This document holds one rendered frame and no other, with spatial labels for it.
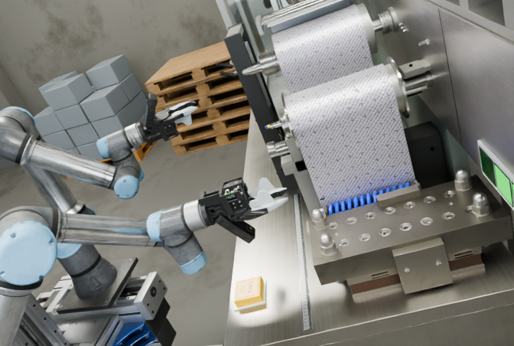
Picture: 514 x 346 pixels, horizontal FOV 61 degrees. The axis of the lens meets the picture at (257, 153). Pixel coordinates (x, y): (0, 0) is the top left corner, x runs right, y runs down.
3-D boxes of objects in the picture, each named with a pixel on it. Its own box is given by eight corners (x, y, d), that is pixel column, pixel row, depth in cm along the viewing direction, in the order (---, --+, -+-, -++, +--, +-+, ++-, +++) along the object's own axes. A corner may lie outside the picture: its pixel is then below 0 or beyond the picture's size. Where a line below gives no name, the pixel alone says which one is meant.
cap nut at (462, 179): (452, 184, 100) (449, 168, 98) (469, 179, 99) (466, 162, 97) (458, 192, 97) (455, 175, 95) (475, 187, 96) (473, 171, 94)
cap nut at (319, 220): (312, 222, 106) (307, 207, 104) (327, 218, 106) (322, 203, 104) (313, 231, 103) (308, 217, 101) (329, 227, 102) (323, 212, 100)
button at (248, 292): (239, 288, 115) (235, 281, 114) (264, 281, 114) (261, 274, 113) (236, 308, 109) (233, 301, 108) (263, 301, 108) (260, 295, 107)
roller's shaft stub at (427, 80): (398, 92, 104) (395, 75, 102) (428, 83, 103) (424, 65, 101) (403, 99, 100) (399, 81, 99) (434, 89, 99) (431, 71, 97)
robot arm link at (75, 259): (63, 280, 146) (40, 250, 140) (69, 256, 158) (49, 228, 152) (97, 265, 146) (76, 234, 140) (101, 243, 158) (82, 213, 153)
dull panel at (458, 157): (340, 24, 309) (330, -9, 299) (345, 23, 308) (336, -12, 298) (461, 208, 111) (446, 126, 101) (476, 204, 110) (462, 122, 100)
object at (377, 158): (322, 209, 111) (300, 148, 103) (415, 183, 106) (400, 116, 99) (322, 210, 110) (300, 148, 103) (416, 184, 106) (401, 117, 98)
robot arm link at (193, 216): (193, 237, 110) (199, 218, 118) (210, 233, 110) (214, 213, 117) (181, 213, 107) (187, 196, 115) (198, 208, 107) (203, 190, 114)
